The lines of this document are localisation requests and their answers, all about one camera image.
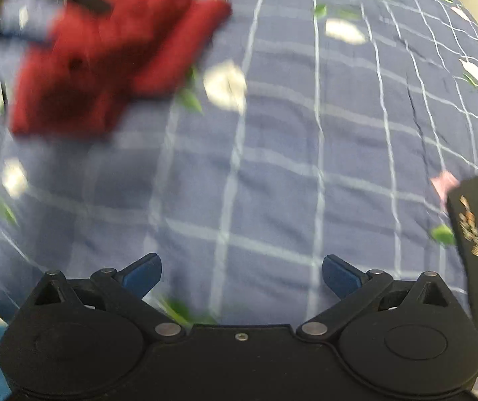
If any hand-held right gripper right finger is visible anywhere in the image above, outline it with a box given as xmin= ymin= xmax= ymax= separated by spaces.
xmin=296 ymin=254 xmax=452 ymax=341

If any blue checked floral blanket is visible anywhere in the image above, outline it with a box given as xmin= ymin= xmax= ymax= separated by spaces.
xmin=0 ymin=0 xmax=478 ymax=401

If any red knitted garment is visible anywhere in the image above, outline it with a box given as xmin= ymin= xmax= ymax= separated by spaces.
xmin=8 ymin=0 xmax=233 ymax=139

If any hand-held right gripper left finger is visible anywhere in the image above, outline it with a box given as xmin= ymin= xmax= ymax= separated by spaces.
xmin=33 ymin=253 xmax=185 ymax=341

